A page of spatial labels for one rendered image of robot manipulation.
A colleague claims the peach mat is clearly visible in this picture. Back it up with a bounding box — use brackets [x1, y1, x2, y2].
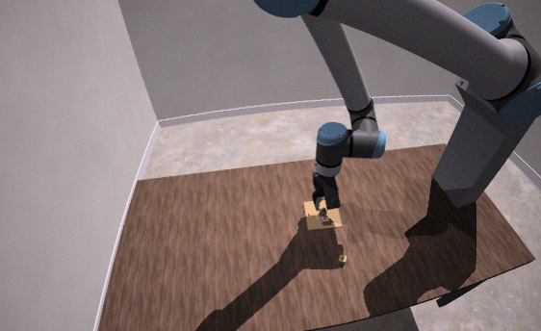
[303, 200, 343, 231]

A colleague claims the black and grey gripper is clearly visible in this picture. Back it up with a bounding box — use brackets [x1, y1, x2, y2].
[312, 172, 335, 211]

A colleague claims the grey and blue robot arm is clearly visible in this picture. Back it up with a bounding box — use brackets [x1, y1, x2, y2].
[253, 0, 541, 177]

